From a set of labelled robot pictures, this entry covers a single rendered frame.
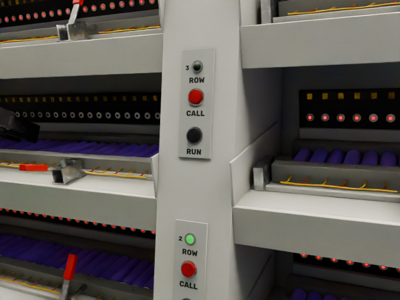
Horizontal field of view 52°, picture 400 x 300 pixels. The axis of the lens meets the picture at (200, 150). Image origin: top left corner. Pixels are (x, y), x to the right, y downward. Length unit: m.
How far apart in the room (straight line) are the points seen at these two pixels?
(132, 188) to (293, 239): 0.21
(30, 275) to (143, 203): 0.30
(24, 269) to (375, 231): 0.55
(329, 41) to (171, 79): 0.18
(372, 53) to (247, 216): 0.20
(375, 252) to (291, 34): 0.23
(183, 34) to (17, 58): 0.27
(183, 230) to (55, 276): 0.29
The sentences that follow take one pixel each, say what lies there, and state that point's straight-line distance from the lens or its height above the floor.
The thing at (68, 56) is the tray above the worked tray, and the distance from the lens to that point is 0.59.
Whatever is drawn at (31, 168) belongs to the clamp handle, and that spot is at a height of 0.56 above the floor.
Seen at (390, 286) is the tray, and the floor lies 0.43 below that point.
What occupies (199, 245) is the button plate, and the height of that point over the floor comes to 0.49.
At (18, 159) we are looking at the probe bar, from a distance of 0.71.
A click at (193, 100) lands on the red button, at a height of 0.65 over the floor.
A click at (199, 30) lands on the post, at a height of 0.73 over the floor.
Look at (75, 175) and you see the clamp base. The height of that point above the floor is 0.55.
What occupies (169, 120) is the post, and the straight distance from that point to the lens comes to 0.48.
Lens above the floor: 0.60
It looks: 1 degrees down
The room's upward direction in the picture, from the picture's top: 2 degrees clockwise
